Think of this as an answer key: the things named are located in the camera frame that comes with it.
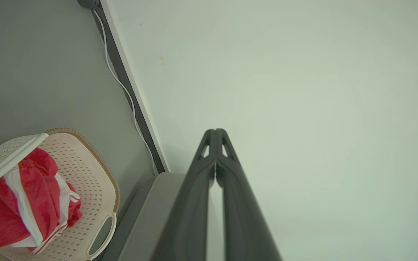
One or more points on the red and white garment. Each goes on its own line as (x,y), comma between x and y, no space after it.
(31,195)

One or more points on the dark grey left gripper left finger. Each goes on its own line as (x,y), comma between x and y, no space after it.
(191,210)

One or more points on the cream perforated laundry basket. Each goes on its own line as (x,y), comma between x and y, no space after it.
(89,181)

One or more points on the dark grey round foot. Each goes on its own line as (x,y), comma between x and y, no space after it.
(88,3)

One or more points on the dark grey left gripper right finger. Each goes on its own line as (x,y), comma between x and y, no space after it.
(241,217)

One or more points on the dark grey baseboard strip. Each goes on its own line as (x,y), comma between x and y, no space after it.
(122,74)

